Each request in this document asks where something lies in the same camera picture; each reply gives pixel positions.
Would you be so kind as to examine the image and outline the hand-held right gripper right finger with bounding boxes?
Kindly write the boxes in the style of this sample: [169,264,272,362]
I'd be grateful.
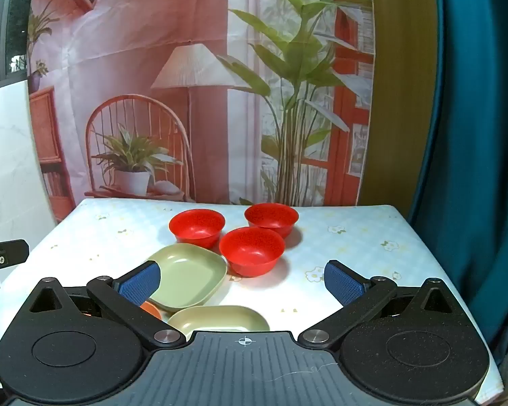
[298,261,460,350]

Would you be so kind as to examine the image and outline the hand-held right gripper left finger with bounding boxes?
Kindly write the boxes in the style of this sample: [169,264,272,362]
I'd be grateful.
[26,261,186,351]

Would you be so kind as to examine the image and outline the red plastic bowl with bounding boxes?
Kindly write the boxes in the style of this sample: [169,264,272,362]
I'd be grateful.
[169,209,226,250]
[244,203,300,238]
[219,227,286,277]

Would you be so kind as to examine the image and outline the orange plate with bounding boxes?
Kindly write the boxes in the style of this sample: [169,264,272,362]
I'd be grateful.
[140,300,163,321]

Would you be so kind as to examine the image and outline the floral white tablecloth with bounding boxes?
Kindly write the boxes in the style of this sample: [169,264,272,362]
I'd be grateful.
[0,198,505,403]

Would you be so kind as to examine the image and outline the white marble panel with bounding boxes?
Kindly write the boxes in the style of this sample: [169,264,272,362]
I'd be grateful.
[0,80,58,247]

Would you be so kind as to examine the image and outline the olive yellow curtain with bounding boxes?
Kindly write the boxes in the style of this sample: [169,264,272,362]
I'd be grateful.
[357,0,444,209]

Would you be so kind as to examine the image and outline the teal curtain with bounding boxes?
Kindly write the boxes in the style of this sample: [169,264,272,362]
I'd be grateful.
[408,0,508,366]

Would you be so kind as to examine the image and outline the printed room scene backdrop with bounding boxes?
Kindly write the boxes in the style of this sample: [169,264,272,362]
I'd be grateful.
[27,0,376,225]

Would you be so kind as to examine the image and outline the dark window frame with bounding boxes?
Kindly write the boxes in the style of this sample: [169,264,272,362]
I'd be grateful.
[0,0,40,90]

